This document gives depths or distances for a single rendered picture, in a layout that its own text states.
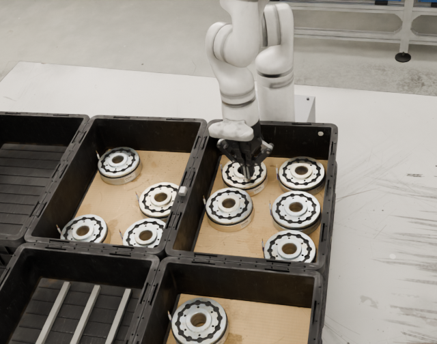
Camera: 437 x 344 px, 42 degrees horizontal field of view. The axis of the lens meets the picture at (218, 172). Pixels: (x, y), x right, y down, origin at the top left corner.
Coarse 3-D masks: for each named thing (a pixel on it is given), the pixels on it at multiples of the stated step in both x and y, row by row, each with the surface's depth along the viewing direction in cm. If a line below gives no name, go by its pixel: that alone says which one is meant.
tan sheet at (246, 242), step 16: (224, 160) 138; (272, 160) 136; (320, 160) 134; (272, 176) 132; (272, 192) 128; (320, 192) 126; (256, 208) 126; (208, 224) 124; (256, 224) 122; (272, 224) 122; (320, 224) 120; (208, 240) 121; (224, 240) 120; (240, 240) 120; (256, 240) 119; (256, 256) 116
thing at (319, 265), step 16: (320, 128) 127; (336, 128) 126; (336, 144) 122; (192, 176) 121; (176, 224) 112; (320, 240) 105; (176, 256) 106; (192, 256) 106; (208, 256) 105; (224, 256) 105; (240, 256) 104; (320, 256) 102; (320, 272) 101
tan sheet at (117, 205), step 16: (144, 160) 142; (160, 160) 141; (176, 160) 140; (96, 176) 140; (144, 176) 138; (160, 176) 137; (176, 176) 136; (96, 192) 136; (112, 192) 135; (128, 192) 134; (80, 208) 133; (96, 208) 132; (112, 208) 131; (128, 208) 131; (112, 224) 128; (128, 224) 127; (112, 240) 124
